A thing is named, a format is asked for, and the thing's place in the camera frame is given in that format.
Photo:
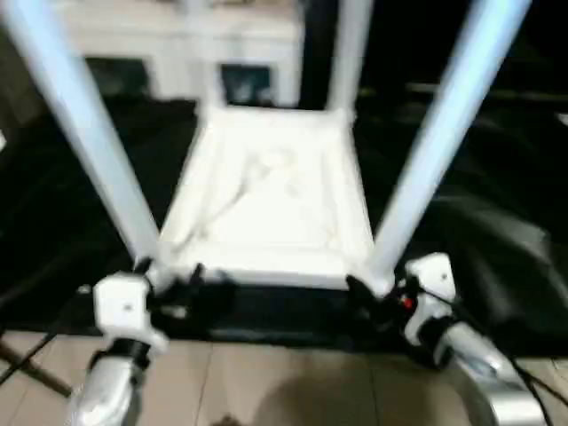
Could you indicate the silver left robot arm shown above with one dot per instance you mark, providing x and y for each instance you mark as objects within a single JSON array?
[{"x": 111, "y": 381}]

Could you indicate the black table mat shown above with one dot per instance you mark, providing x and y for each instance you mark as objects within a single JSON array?
[{"x": 44, "y": 199}]

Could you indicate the grey metal bar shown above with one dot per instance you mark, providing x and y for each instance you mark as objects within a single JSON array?
[{"x": 421, "y": 87}]

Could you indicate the white sideboard cabinet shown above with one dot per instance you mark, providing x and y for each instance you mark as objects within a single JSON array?
[{"x": 133, "y": 40}]

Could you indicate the black case with yellow label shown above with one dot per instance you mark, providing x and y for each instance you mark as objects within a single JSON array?
[{"x": 399, "y": 44}]

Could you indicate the white flat board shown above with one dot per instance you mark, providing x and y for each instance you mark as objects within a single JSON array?
[{"x": 563, "y": 120}]

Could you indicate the black metal table frame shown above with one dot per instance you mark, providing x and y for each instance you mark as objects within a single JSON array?
[{"x": 40, "y": 377}]

